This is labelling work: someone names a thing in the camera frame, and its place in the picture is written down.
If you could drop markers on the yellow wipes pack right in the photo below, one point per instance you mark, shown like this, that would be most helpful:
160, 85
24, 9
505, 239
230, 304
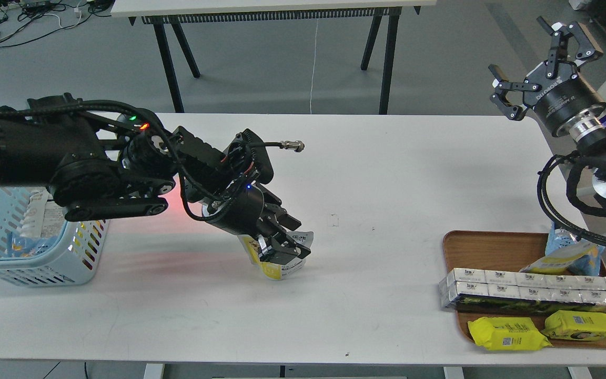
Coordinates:
575, 326

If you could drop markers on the silver wrapped box multipack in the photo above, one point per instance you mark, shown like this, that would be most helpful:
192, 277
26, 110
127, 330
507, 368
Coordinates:
470, 290

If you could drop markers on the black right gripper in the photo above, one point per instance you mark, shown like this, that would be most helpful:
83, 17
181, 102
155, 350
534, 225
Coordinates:
561, 97

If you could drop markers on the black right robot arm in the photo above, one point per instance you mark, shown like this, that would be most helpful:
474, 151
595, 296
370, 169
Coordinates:
586, 181

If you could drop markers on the light blue plastic basket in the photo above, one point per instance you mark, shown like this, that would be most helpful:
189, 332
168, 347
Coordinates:
73, 260

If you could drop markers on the yellow wipes pack left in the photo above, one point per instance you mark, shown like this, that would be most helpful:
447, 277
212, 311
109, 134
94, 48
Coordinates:
507, 334

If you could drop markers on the white snack bag in basket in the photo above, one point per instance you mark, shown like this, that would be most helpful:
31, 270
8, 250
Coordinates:
43, 218

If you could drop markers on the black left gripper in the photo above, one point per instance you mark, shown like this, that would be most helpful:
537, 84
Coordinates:
257, 212

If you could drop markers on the blue snack bag in basket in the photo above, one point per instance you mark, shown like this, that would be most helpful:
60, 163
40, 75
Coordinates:
20, 246

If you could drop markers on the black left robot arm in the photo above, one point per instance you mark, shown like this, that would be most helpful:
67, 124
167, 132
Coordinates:
104, 159

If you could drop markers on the background table black legs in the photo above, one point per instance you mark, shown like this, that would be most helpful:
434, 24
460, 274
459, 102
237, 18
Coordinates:
158, 14

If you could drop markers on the yellow wipes pack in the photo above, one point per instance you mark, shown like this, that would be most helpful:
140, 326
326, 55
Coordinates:
575, 326
507, 334

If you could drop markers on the yellow white nut snack pouch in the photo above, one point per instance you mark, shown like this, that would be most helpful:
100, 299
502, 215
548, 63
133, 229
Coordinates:
274, 271

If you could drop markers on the brown wooden tray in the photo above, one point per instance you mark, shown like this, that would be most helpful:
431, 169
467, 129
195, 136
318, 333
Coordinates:
503, 251

